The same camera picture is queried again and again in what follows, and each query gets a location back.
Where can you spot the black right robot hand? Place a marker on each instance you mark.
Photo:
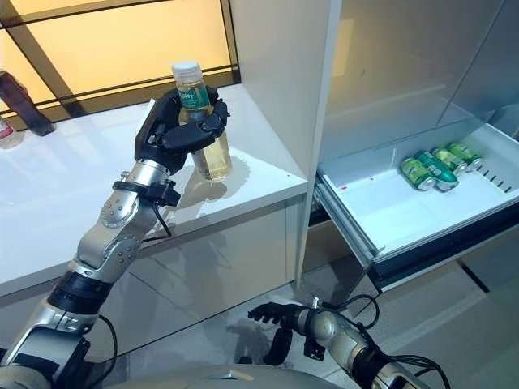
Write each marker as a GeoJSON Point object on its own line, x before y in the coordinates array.
{"type": "Point", "coordinates": [280, 312]}

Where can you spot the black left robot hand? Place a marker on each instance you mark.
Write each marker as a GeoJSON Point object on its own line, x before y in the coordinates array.
{"type": "Point", "coordinates": [162, 142]}

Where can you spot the yellow tea bottle white cap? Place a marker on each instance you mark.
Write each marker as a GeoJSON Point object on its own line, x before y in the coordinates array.
{"type": "Point", "coordinates": [215, 162]}

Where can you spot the stainless fridge drawer white inside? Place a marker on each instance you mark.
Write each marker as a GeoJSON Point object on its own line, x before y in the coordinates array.
{"type": "Point", "coordinates": [385, 210]}

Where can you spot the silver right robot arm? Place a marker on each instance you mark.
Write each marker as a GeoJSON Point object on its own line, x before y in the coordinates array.
{"type": "Point", "coordinates": [336, 328]}

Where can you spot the stainless steel fridge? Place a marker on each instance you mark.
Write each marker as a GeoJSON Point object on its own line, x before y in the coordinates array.
{"type": "Point", "coordinates": [405, 61]}

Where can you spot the silver robot torso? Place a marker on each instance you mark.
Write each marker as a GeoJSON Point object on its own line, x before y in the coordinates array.
{"type": "Point", "coordinates": [223, 379]}

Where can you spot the tall white cabinet panel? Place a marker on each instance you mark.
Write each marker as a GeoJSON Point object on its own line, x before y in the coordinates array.
{"type": "Point", "coordinates": [284, 81]}

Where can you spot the dark cola bottle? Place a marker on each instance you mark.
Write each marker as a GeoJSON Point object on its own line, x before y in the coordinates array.
{"type": "Point", "coordinates": [24, 105]}

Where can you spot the clear bottle red label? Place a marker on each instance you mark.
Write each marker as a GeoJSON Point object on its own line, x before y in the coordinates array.
{"type": "Point", "coordinates": [10, 135]}

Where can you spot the green drink can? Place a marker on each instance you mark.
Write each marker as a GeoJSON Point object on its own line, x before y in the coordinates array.
{"type": "Point", "coordinates": [464, 152]}
{"type": "Point", "coordinates": [448, 156]}
{"type": "Point", "coordinates": [438, 170]}
{"type": "Point", "coordinates": [415, 172]}

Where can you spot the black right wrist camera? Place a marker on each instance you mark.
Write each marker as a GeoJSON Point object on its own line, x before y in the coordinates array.
{"type": "Point", "coordinates": [314, 349]}

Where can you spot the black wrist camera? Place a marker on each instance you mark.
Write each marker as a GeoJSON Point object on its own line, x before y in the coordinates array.
{"type": "Point", "coordinates": [314, 349]}
{"type": "Point", "coordinates": [162, 193]}

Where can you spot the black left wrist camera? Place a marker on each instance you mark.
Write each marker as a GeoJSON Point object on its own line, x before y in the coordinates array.
{"type": "Point", "coordinates": [162, 193]}

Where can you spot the amber window black frame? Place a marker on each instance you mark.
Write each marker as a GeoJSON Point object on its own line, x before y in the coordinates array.
{"type": "Point", "coordinates": [101, 48]}

